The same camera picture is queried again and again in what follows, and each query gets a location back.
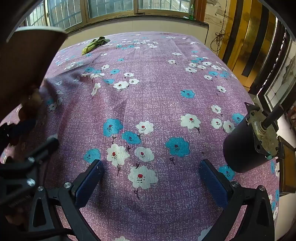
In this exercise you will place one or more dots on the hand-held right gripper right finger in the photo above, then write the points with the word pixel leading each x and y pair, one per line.
pixel 214 183

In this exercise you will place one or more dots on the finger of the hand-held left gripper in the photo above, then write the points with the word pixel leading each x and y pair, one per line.
pixel 45 148
pixel 20 128

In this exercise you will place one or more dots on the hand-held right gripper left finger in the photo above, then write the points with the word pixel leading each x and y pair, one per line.
pixel 89 183

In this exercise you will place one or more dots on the brown cardboard box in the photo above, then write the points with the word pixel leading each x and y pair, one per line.
pixel 27 60

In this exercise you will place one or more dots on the black motor with metal shaft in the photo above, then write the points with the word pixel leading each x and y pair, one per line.
pixel 245 143

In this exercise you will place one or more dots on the wooden chair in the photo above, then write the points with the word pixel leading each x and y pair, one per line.
pixel 288 166

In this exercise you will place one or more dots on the purple floral tablecloth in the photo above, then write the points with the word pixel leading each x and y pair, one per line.
pixel 152 92

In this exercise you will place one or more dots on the green leafy vegetable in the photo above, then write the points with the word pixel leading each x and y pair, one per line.
pixel 93 44

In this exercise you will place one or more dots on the window with metal bars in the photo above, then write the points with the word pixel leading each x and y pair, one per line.
pixel 111 8

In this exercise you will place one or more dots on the yellow and black cabinet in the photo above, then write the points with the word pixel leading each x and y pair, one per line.
pixel 249 30

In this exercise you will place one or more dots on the green bottle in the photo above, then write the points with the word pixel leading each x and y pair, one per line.
pixel 191 12

